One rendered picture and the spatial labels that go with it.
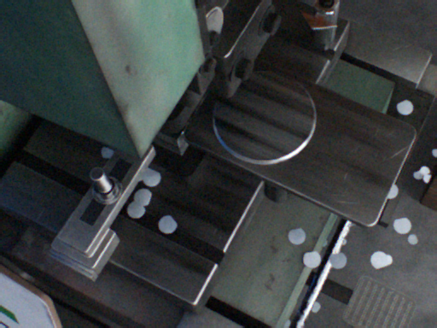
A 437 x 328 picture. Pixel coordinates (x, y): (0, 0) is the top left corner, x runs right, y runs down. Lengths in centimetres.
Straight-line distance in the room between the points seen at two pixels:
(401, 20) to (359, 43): 83
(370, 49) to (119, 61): 68
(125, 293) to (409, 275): 81
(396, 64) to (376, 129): 23
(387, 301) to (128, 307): 62
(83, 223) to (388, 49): 51
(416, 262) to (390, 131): 80
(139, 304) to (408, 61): 51
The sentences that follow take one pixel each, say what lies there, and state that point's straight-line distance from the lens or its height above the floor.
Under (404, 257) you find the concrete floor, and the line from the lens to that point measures 161.
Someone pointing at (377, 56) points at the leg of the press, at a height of 64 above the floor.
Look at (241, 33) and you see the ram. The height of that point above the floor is 97.
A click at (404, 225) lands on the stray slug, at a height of 65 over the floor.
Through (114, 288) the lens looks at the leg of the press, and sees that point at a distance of 95.
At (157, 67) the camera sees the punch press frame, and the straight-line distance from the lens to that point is 47.
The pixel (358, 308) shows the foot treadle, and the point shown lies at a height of 16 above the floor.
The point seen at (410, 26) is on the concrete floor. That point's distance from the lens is 188.
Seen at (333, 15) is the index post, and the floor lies 78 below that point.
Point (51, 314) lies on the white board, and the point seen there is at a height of 54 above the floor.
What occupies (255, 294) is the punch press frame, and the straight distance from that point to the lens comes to 90.
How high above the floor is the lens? 153
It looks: 64 degrees down
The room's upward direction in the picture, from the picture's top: straight up
